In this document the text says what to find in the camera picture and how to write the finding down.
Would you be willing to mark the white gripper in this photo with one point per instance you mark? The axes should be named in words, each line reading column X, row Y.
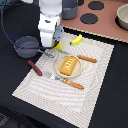
column 50, row 30

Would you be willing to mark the yellow toy cheese wedge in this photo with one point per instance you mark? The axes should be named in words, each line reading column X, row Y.
column 58, row 46

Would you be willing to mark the yellow toy banana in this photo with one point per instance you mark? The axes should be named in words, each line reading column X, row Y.
column 77, row 40

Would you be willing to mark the brown toy sausage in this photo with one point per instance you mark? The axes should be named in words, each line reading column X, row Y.
column 35, row 68

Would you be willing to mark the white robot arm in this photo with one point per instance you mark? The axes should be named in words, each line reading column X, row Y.
column 50, row 11

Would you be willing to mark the grey toy frying pan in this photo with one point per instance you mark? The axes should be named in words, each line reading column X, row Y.
column 27, row 47

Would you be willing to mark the grey toy pot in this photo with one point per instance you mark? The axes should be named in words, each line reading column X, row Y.
column 69, row 9

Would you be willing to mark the orange toy bread loaf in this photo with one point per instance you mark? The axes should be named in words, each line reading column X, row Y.
column 68, row 65

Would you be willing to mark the black stove burner disc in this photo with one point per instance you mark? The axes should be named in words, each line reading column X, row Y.
column 89, row 18
column 96, row 5

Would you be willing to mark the beige toy plate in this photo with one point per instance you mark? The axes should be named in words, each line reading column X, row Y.
column 76, row 71

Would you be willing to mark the pink toy stove board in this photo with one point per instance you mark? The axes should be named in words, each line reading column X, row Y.
column 105, row 26

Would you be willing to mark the beige woven placemat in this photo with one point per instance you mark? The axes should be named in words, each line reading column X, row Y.
column 73, row 105

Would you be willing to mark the beige toy bowl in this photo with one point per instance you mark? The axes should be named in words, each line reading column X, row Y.
column 122, row 14

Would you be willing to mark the toy fork orange handle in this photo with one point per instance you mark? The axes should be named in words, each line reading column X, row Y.
column 54, row 77

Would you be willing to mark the toy knife orange handle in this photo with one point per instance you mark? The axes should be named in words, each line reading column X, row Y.
column 80, row 57

